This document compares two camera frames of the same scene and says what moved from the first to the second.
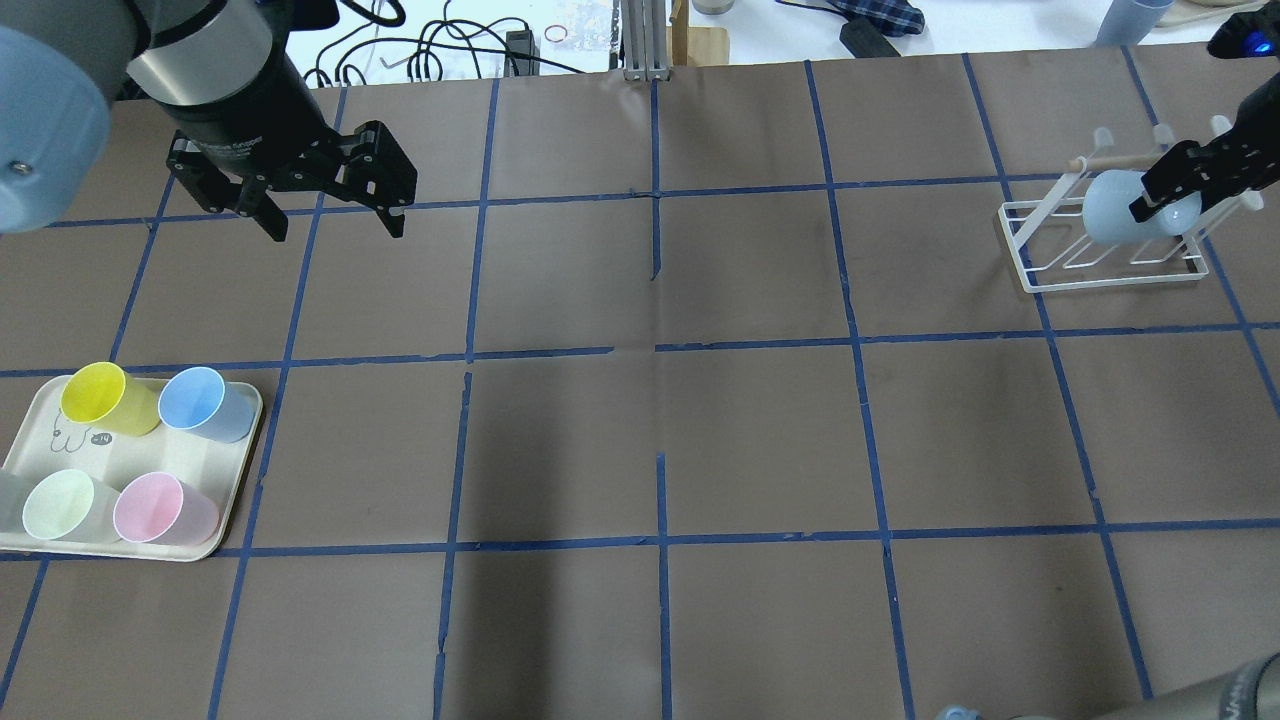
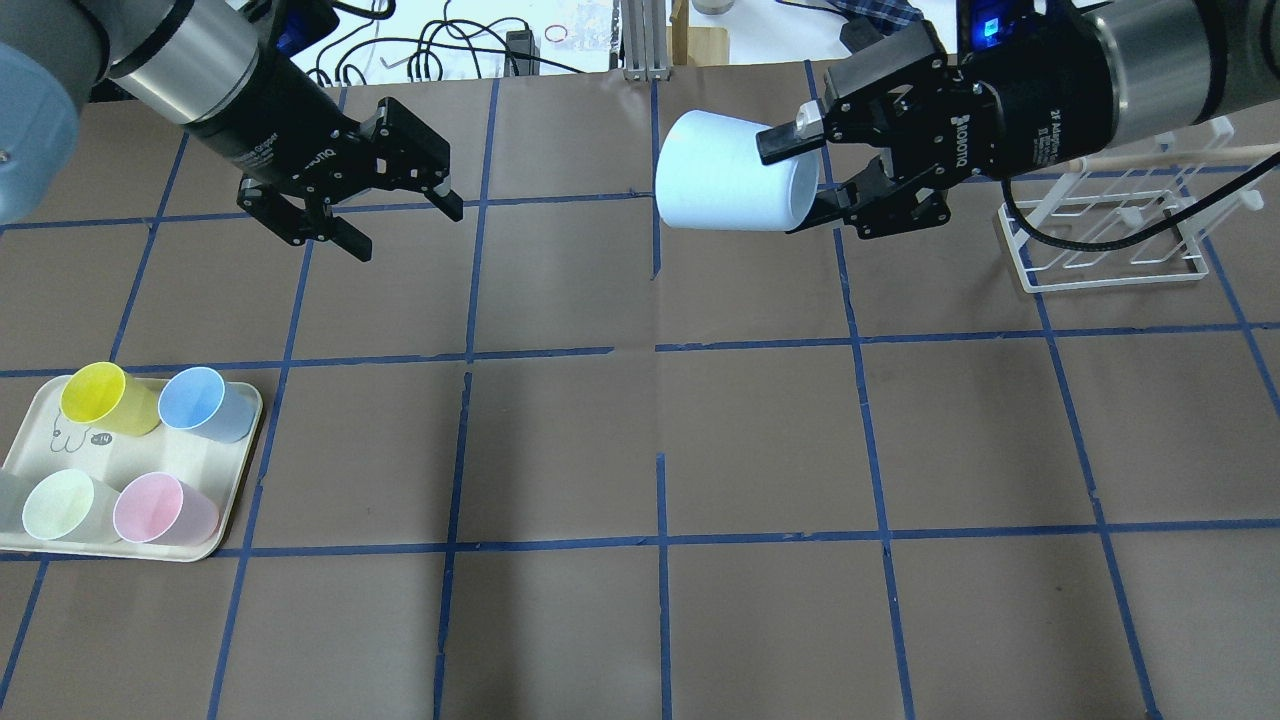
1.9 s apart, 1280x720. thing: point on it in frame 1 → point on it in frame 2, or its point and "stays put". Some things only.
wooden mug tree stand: [694, 45] stays put
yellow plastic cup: [101, 392] stays put
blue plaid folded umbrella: [897, 17] stays put
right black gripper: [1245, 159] → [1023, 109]
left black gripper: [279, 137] → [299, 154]
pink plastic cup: [153, 508] stays put
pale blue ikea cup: [1107, 197] → [709, 174]
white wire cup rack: [1049, 243] stays put
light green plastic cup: [69, 505] stays put
